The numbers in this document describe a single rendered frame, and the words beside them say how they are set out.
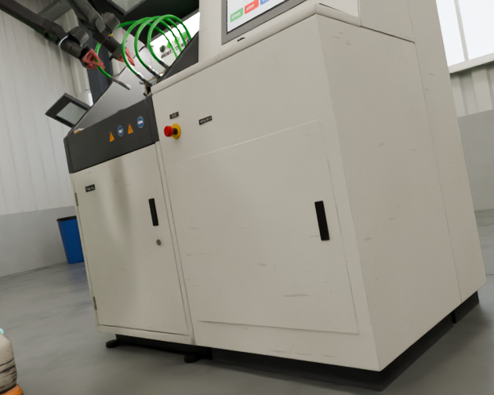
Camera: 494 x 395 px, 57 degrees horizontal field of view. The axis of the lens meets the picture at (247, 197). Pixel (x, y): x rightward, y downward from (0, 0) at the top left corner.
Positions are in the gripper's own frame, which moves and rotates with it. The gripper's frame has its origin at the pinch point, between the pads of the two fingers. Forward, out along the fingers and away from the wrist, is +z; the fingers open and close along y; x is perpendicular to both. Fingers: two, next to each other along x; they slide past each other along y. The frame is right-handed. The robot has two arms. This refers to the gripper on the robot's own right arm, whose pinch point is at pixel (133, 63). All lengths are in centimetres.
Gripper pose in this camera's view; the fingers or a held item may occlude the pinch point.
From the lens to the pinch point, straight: 212.2
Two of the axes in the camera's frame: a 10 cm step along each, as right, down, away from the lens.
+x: -5.3, 0.9, 8.4
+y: 4.6, -8.0, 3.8
